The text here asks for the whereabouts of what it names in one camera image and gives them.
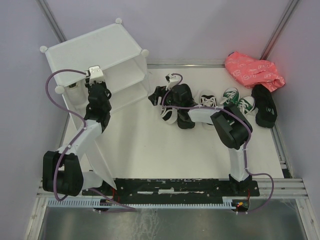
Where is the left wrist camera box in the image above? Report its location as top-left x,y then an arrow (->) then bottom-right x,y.
85,65 -> 105,85

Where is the aluminium frame rail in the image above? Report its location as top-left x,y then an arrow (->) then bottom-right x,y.
147,59 -> 225,69

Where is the purple camera cable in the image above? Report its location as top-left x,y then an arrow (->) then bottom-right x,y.
161,72 -> 275,215
44,69 -> 137,213

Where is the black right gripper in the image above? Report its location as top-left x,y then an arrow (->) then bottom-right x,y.
147,86 -> 180,111

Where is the white slotted cable duct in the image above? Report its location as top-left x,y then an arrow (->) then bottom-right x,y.
46,196 -> 237,208

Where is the white leather sneaker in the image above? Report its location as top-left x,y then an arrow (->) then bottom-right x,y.
66,82 -> 87,110

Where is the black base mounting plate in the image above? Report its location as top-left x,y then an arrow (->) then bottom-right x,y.
97,178 -> 260,205

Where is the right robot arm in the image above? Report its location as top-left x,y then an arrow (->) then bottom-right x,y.
148,83 -> 253,196

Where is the white plastic shoe cabinet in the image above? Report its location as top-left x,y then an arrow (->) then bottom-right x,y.
43,18 -> 150,196

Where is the black slip-on shoe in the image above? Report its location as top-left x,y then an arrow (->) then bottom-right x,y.
177,101 -> 197,130
251,84 -> 278,129

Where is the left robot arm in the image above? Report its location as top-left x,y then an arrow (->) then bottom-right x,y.
42,82 -> 115,202

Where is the black white canvas sneaker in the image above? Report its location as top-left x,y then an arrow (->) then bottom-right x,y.
160,106 -> 178,125

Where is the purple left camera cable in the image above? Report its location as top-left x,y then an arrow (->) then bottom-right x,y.
44,69 -> 137,213

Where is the green canvas sneaker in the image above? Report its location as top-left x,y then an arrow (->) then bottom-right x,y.
220,87 -> 240,106
237,96 -> 255,116

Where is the pink patterned bag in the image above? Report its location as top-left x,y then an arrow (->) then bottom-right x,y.
224,51 -> 286,93

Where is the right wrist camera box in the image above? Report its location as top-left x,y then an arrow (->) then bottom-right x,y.
165,73 -> 182,90

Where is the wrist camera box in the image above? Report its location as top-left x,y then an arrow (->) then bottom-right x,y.
85,65 -> 105,85
165,73 -> 182,90

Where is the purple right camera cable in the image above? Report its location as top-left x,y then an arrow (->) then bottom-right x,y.
161,72 -> 275,215

